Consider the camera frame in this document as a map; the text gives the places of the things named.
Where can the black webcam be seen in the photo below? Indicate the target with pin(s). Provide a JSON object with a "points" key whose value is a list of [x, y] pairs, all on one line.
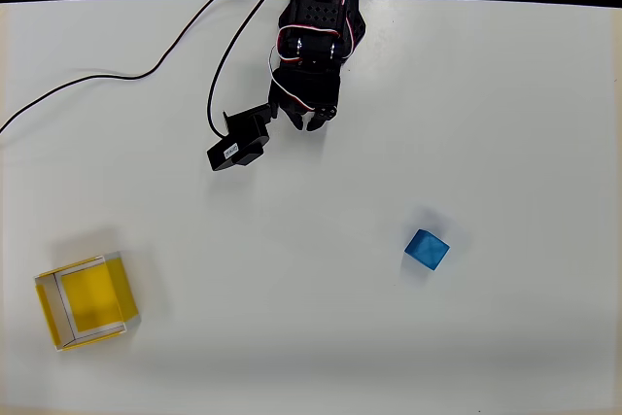
{"points": [[243, 143]]}

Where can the blue cube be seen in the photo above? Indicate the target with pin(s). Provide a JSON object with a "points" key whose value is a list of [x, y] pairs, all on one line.
{"points": [[427, 250]]}

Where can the yellow paper box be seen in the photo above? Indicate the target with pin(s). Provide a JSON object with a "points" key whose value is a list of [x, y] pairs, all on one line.
{"points": [[92, 298]]}

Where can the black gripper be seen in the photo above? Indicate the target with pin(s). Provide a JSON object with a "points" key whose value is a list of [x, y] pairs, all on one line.
{"points": [[302, 105]]}

